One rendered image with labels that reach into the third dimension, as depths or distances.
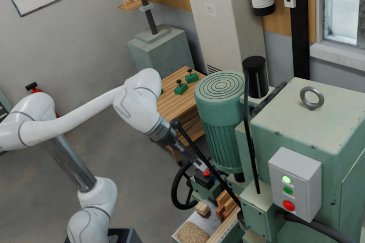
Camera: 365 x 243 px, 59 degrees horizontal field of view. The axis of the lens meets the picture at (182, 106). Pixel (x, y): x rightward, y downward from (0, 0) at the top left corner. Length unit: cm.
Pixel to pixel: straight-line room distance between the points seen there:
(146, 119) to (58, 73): 299
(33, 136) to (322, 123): 100
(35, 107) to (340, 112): 116
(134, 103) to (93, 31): 300
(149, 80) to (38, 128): 45
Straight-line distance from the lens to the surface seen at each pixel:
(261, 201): 94
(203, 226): 140
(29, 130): 135
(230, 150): 106
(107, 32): 411
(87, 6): 398
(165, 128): 114
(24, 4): 378
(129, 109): 108
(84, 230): 165
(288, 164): 77
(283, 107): 86
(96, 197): 175
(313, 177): 76
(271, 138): 82
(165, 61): 341
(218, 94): 97
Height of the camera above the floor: 206
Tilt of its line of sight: 35 degrees down
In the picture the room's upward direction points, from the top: 18 degrees counter-clockwise
